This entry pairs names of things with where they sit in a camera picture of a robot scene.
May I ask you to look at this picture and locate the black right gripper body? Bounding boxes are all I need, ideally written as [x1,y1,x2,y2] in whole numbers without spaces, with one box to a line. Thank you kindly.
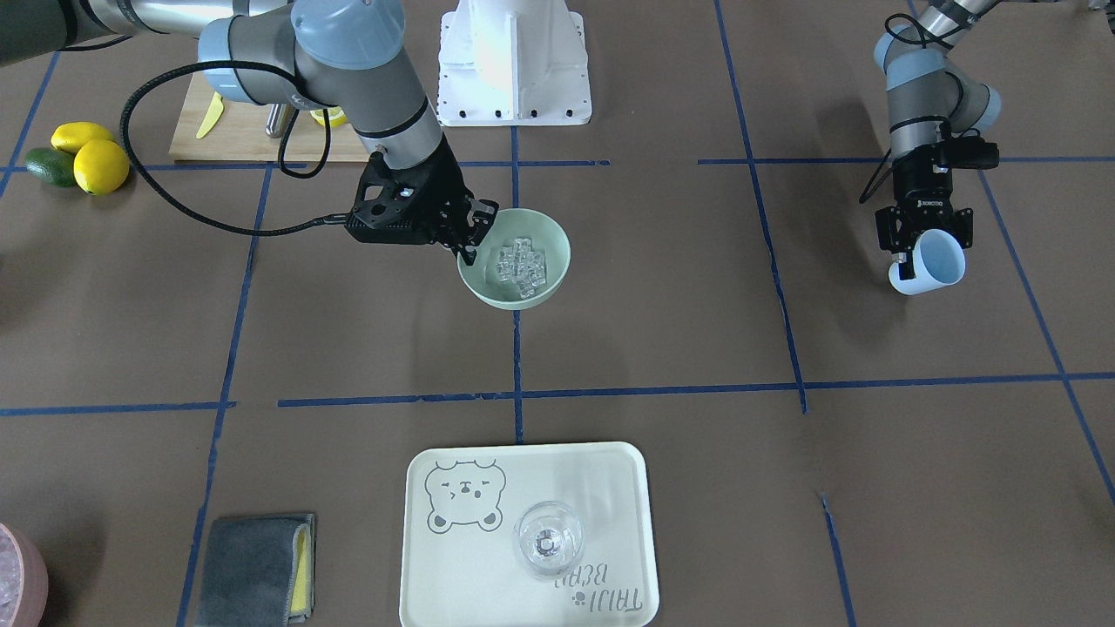
[345,139,475,245]

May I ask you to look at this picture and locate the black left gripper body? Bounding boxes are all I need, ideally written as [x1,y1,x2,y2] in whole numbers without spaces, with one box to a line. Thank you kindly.
[875,144,959,254]

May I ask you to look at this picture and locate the light blue cup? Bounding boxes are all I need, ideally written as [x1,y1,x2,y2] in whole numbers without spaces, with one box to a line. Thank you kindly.
[888,229,967,296]

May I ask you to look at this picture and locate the clear ice cubes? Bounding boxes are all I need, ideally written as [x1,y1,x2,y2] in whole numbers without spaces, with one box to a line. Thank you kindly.
[493,237,550,300]

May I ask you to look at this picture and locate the light green bowl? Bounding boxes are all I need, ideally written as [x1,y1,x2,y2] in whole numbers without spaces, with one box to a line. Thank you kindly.
[456,209,572,311]

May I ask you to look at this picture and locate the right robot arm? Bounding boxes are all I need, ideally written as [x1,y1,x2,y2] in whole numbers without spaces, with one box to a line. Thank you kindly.
[3,1,498,266]

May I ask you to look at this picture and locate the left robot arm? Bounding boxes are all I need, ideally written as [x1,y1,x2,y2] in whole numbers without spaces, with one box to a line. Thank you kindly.
[875,1,1001,296]

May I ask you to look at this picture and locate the pink bowl with ice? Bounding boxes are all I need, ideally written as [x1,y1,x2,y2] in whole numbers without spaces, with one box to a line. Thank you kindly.
[1,523,51,626]

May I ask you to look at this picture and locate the lemon slice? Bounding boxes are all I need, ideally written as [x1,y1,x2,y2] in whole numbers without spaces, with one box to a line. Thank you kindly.
[310,107,349,128]

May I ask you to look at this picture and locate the steel muddler black cap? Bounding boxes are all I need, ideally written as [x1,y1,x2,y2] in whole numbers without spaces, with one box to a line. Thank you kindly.
[264,104,294,139]

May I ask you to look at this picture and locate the wooden cutting board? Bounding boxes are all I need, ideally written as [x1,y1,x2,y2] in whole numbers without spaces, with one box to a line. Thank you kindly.
[169,75,324,163]

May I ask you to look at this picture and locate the yellow plastic knife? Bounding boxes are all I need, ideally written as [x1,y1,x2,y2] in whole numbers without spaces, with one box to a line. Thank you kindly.
[195,91,226,139]

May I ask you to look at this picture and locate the clear wine glass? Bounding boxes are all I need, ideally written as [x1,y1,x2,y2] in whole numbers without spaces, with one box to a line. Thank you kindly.
[513,500,585,578]

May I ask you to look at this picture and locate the cream bear tray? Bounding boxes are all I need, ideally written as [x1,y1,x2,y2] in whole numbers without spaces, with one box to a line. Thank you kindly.
[399,442,660,626]

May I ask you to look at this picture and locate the round yellow lemon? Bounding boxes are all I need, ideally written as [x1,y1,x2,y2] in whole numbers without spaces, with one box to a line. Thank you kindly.
[72,139,130,196]

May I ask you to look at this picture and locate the oval yellow lemon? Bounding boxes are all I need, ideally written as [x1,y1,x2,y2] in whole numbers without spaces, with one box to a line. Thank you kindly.
[51,120,114,156]

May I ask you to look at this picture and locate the green avocado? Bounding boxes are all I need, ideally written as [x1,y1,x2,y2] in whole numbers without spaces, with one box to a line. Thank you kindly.
[25,147,78,189]

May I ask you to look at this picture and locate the grey yellow cloth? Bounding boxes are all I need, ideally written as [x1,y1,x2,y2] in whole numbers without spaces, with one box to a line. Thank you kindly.
[194,512,317,626]

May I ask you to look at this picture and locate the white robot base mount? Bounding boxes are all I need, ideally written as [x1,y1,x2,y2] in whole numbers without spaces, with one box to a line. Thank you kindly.
[436,1,593,127]

